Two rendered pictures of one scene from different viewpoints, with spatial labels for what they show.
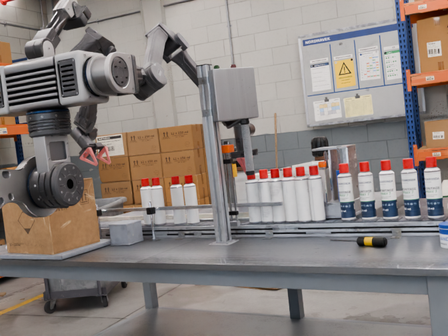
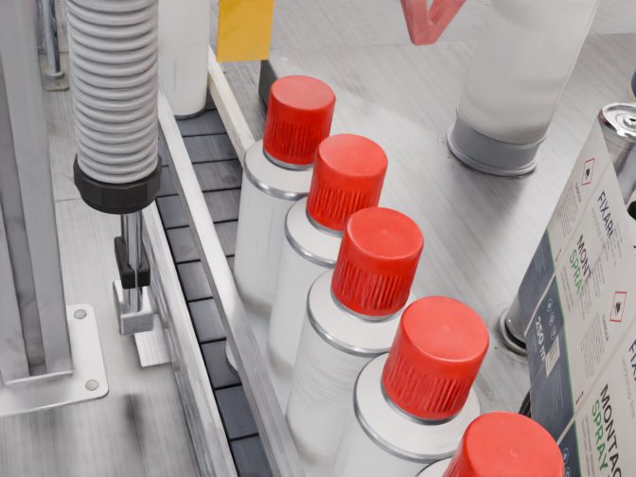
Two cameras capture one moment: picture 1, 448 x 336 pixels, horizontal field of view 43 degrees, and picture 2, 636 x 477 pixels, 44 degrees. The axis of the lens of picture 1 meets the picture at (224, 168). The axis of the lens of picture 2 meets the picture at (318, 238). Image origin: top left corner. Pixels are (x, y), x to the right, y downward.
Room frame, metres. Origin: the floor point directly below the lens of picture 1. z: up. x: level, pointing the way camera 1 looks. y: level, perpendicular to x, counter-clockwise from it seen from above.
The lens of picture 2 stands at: (1.96, -0.30, 1.29)
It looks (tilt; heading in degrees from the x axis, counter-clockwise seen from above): 42 degrees down; 32
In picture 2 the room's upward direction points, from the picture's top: 11 degrees clockwise
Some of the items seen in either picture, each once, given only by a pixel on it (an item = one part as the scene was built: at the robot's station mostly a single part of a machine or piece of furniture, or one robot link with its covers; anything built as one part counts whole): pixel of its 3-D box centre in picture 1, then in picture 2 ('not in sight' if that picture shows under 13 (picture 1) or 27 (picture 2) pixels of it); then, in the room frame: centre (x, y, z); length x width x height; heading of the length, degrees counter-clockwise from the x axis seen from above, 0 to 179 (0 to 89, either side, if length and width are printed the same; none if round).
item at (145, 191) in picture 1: (147, 201); not in sight; (2.51, 0.35, 0.98); 0.05 x 0.05 x 0.20
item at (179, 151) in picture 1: (165, 193); not in sight; (6.17, 0.65, 0.70); 1.20 x 0.82 x 1.39; 71
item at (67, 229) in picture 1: (50, 215); not in sight; (2.36, 0.74, 0.99); 0.30 x 0.24 x 0.27; 54
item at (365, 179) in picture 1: (367, 191); not in sight; (2.00, -0.49, 0.98); 0.05 x 0.05 x 0.20
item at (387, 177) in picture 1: (388, 189); not in sight; (1.96, -0.55, 0.98); 0.05 x 0.05 x 0.20
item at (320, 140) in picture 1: (321, 166); not in sight; (2.72, -0.46, 1.04); 0.09 x 0.09 x 0.29
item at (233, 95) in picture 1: (230, 95); not in sight; (2.16, -0.06, 1.38); 0.17 x 0.10 x 0.19; 114
